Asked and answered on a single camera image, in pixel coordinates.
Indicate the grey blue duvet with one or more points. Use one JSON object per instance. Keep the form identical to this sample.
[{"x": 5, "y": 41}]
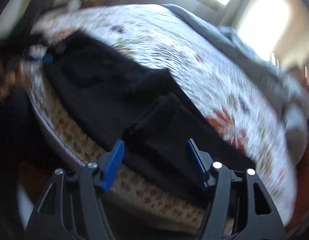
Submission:
[{"x": 284, "y": 93}]

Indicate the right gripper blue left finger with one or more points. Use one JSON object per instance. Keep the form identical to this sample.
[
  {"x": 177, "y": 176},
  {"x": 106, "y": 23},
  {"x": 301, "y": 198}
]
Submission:
[{"x": 110, "y": 164}]

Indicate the floral quilted bedspread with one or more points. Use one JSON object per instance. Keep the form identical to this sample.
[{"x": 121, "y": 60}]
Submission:
[{"x": 156, "y": 38}]

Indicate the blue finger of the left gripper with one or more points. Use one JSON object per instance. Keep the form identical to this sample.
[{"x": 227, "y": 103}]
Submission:
[{"x": 47, "y": 60}]

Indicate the black pants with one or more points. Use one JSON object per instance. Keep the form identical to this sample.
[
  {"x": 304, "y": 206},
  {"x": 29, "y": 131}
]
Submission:
[{"x": 111, "y": 97}]

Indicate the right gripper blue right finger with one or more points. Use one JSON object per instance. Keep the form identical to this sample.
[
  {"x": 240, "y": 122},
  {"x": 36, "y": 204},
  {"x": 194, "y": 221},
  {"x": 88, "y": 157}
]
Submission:
[{"x": 200, "y": 163}]

